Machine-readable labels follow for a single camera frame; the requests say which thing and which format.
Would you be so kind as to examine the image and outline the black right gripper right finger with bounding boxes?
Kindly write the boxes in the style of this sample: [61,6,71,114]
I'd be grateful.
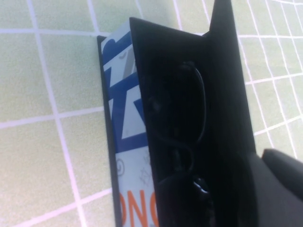
[262,148,303,202]

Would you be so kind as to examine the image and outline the black printed glasses case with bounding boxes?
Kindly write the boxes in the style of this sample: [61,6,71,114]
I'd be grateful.
[97,0,261,227]

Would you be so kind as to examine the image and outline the green white-grid tablecloth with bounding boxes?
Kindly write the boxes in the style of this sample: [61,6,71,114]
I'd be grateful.
[0,0,303,227]

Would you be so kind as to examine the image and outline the black framed glasses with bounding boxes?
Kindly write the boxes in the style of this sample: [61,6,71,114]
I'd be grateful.
[145,60,215,227]

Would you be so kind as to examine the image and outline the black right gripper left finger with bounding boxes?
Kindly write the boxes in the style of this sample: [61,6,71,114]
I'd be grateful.
[246,153,303,227]

